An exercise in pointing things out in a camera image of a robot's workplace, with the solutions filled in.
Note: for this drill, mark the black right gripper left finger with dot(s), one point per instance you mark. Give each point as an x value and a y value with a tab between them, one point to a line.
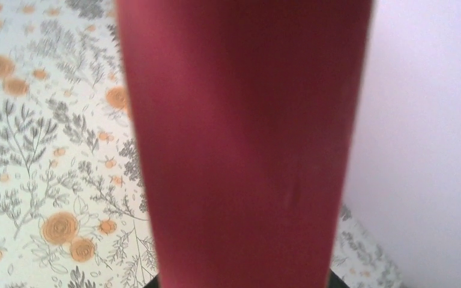
153	283

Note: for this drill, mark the pink wooden picture frame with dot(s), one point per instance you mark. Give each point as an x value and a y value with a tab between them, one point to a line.
243	114

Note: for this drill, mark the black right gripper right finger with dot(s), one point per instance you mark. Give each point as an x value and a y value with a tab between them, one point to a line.
335	282

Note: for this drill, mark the floral patterned tablecloth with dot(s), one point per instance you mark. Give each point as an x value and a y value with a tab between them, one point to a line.
72	208

